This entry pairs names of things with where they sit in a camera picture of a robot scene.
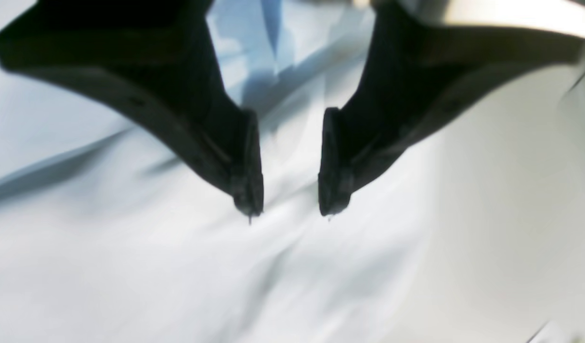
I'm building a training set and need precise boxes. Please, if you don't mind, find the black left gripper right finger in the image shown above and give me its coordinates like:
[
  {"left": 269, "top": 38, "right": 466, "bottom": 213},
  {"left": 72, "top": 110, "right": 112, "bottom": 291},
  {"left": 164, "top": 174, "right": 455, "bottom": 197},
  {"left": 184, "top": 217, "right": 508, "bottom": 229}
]
[{"left": 318, "top": 0, "right": 585, "bottom": 216}]

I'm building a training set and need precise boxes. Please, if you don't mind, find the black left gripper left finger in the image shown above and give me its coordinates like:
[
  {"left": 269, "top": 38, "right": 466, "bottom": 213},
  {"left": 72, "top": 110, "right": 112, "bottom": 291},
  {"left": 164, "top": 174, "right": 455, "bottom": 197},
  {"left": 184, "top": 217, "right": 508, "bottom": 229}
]
[{"left": 0, "top": 0, "right": 264, "bottom": 217}]

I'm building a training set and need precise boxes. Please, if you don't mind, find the white t-shirt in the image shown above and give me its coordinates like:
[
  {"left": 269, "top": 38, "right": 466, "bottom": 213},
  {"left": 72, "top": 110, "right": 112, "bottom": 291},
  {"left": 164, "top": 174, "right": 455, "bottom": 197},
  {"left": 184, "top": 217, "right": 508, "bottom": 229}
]
[{"left": 0, "top": 0, "right": 585, "bottom": 343}]

